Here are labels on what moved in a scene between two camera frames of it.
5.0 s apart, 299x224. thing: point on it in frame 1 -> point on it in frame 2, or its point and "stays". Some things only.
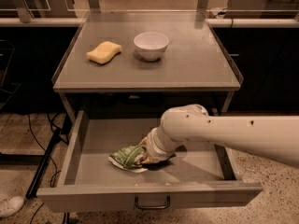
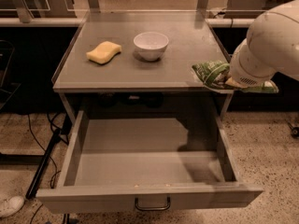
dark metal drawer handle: x=152 y=206 stays
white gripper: x=152 y=149 -> x=249 y=73
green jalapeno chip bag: x=129 y=158 -> x=213 y=74
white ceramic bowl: x=151 y=46 stays
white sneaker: x=11 y=205 stays
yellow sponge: x=104 y=52 stays
